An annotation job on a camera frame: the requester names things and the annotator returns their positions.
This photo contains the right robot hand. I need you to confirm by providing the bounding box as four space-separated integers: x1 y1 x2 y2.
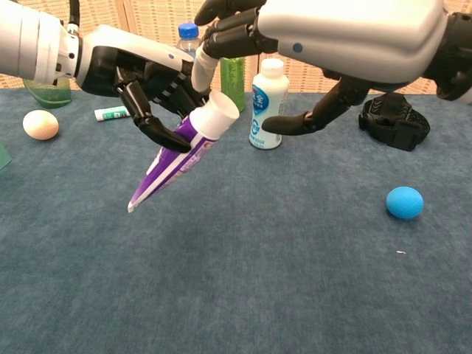
190 0 472 136

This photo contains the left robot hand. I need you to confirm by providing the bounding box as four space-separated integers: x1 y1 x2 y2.
75 24 213 154

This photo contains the purple toothpaste tube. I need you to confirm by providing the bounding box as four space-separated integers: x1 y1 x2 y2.
127 90 240 214

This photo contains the clear water bottle blue cap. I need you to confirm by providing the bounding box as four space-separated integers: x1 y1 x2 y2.
176 21 202 62

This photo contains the green spray bottle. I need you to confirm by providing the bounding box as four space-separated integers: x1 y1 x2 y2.
21 75 72 110

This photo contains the white yogurt drink bottle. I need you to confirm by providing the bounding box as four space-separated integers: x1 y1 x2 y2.
249 58 291 150

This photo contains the bamboo folding screen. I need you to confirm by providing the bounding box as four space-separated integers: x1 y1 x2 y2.
0 0 472 95

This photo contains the green white glue stick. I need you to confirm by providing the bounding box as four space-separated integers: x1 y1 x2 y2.
94 105 132 122

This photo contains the pale pink egg ball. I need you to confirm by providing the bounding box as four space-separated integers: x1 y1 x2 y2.
22 109 60 141

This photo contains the green drink can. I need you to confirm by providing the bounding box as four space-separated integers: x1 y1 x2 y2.
220 55 246 113

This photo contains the teal product box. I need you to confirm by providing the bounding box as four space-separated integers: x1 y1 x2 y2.
0 142 13 171

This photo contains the blue ball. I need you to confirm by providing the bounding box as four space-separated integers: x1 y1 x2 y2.
385 186 425 221

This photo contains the blue table mat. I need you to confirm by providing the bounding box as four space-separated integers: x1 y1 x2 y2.
0 88 472 354

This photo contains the black strap bundle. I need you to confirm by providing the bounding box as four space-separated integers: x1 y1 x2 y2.
358 91 431 152

